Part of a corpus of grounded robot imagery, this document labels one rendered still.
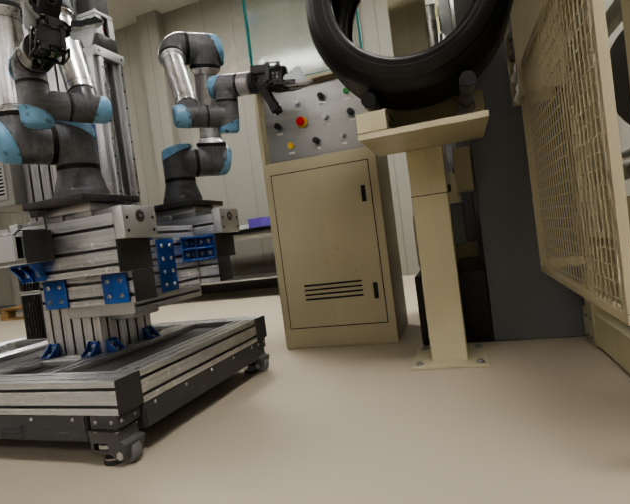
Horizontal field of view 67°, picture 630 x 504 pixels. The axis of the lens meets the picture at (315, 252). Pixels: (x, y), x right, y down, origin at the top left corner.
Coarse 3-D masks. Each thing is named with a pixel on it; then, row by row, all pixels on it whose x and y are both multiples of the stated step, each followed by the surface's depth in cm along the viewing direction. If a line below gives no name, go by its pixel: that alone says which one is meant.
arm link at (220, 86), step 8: (208, 80) 159; (216, 80) 158; (224, 80) 157; (232, 80) 156; (208, 88) 159; (216, 88) 158; (224, 88) 158; (232, 88) 157; (216, 96) 159; (224, 96) 158; (232, 96) 159
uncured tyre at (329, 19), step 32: (320, 0) 137; (352, 0) 162; (480, 0) 124; (512, 0) 128; (320, 32) 138; (352, 32) 165; (480, 32) 126; (352, 64) 136; (384, 64) 133; (416, 64) 130; (448, 64) 129; (480, 64) 137; (384, 96) 140; (416, 96) 139; (448, 96) 148
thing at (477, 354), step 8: (480, 344) 185; (416, 352) 189; (424, 352) 188; (472, 352) 179; (480, 352) 177; (416, 360) 178; (424, 360) 177; (448, 360) 173; (456, 360) 171; (464, 360) 170; (472, 360) 169; (480, 360) 165; (488, 360) 166; (416, 368) 170; (424, 368) 169; (432, 368) 168; (440, 368) 167; (448, 368) 166
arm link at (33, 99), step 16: (16, 80) 116; (32, 80) 116; (32, 96) 116; (48, 96) 118; (64, 96) 121; (32, 112) 116; (48, 112) 118; (64, 112) 121; (32, 128) 120; (48, 128) 122
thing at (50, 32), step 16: (48, 16) 103; (32, 32) 104; (48, 32) 103; (64, 32) 105; (32, 48) 104; (48, 48) 102; (64, 48) 105; (32, 64) 109; (48, 64) 111; (64, 64) 109
